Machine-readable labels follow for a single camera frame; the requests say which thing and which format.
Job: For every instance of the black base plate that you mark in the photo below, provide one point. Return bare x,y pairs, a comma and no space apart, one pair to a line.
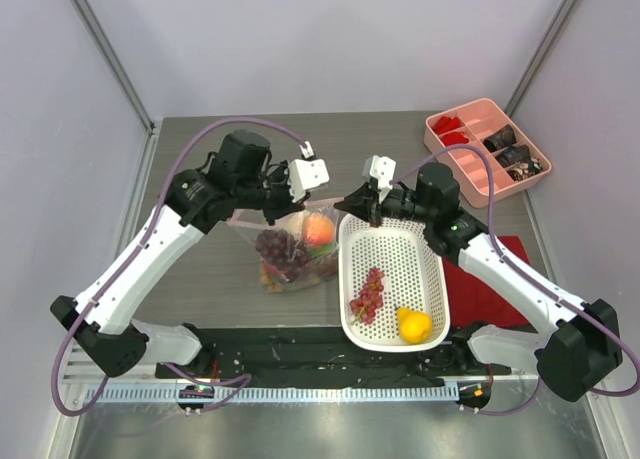
324,358

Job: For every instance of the white cauliflower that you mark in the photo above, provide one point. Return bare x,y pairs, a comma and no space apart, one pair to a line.
295,223

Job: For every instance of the orange peach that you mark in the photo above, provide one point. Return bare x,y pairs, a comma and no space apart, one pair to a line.
318,230

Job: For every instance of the red cloth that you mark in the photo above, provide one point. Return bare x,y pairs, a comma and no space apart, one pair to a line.
471,301

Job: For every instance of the pink divided tray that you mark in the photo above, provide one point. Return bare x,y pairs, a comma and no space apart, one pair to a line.
475,170

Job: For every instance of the dark patterned cup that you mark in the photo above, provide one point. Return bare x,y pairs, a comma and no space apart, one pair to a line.
519,163
503,138

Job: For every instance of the dark purple grape bunch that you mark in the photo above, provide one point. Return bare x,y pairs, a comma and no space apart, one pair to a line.
282,254

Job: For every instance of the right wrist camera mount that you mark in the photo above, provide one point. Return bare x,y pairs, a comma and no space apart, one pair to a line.
378,173

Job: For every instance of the red pieces upper compartment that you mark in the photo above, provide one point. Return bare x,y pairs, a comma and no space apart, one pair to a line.
446,124

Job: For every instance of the aluminium frame post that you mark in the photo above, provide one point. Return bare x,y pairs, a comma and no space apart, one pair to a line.
96,32
551,36

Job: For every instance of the right aluminium frame post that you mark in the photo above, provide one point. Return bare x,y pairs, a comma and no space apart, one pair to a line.
551,36

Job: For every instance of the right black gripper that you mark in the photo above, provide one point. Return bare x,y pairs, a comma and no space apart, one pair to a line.
375,206

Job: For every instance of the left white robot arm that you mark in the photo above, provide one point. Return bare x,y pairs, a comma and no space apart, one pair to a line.
240,175

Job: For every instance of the left aluminium frame post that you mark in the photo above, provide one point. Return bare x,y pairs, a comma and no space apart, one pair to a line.
96,32

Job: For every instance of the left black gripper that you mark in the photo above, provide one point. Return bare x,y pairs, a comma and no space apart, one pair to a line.
287,205

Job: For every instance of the yellow lemon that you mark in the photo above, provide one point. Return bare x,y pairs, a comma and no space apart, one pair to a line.
414,327

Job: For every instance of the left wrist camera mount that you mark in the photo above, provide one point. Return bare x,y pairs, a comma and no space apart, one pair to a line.
306,174

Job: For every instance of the dark patterned cup lower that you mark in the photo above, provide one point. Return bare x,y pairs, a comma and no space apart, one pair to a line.
519,163

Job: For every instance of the white slotted cable duct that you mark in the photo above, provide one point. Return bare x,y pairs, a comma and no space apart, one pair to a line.
192,394

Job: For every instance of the clear pink-dotted zip bag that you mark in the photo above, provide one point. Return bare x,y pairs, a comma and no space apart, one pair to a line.
324,263

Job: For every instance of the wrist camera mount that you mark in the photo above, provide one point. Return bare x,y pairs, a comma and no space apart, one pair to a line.
378,173
306,174

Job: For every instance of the white perforated plastic basket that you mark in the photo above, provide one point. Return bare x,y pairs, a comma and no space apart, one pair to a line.
412,278

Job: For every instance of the red grape bunch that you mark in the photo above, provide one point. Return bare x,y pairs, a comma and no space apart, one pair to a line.
369,299

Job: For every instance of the dark patterned cup upper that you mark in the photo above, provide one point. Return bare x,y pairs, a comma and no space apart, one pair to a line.
503,138

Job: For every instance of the yellow-brown longan bunch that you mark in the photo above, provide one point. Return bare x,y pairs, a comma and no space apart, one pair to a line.
275,285

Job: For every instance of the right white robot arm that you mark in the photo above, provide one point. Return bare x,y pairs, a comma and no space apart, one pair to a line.
575,344

